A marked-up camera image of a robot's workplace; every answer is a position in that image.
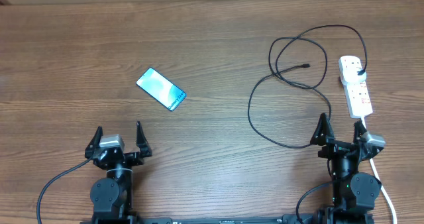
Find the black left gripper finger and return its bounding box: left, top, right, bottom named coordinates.
left=84, top=126, right=103, bottom=158
left=136, top=121, right=152, bottom=157

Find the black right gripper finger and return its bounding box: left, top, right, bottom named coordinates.
left=310, top=113, right=335, bottom=146
left=353, top=120, right=367, bottom=143

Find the blue Galaxy smartphone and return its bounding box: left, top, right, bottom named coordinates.
left=136, top=68, right=187, bottom=111

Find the black USB charging cable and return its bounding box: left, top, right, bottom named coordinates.
left=247, top=25, right=368, bottom=150

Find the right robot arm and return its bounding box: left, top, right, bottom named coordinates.
left=310, top=113, right=386, bottom=223

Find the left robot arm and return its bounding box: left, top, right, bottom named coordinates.
left=85, top=121, right=152, bottom=223

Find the white charger adapter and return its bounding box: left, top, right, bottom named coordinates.
left=341, top=67, right=367, bottom=85

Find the white power strip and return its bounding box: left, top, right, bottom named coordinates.
left=339, top=56, right=373, bottom=119

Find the white power strip cord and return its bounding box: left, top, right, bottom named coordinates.
left=360, top=116, right=398, bottom=224

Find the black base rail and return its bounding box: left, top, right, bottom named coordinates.
left=79, top=213, right=375, bottom=224

